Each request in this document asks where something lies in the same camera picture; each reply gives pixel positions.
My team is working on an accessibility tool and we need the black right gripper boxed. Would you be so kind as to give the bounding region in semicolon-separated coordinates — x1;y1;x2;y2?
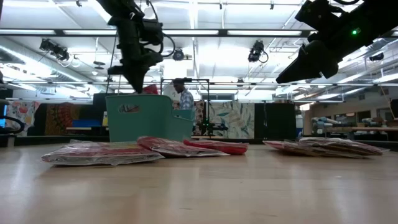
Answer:
275;8;377;85

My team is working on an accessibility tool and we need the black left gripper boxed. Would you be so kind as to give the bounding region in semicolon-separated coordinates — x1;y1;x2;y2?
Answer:
107;16;164;94

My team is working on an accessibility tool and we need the teal plastic basket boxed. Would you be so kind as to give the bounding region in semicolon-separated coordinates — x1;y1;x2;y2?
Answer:
104;94;196;143

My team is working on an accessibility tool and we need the person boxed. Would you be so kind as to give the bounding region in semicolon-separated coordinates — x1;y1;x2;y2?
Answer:
172;78;195;110

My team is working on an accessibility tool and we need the black cabinet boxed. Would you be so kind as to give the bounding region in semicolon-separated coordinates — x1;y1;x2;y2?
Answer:
254;102;297;139

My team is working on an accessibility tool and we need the blue box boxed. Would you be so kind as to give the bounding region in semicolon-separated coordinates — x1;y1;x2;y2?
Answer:
72;119;101;128

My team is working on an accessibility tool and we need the brown patterned fabric panel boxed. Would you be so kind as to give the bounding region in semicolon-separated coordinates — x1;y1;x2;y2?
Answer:
40;101;82;136

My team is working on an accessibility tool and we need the leaf pattern panel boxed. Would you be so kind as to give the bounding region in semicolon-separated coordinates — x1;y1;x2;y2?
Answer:
208;101;256;139

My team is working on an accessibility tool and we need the floral fabric panel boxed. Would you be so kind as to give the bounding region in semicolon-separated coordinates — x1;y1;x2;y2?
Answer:
5;101;41;135

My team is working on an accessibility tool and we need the round black hanging camera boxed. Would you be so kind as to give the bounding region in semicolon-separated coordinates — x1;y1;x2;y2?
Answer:
172;48;185;62

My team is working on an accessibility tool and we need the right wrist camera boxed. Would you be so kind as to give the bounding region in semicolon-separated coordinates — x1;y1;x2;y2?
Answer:
294;0;345;32

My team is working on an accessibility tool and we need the black hanging camera with cable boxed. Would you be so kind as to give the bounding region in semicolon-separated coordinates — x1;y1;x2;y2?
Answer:
248;40;269;64

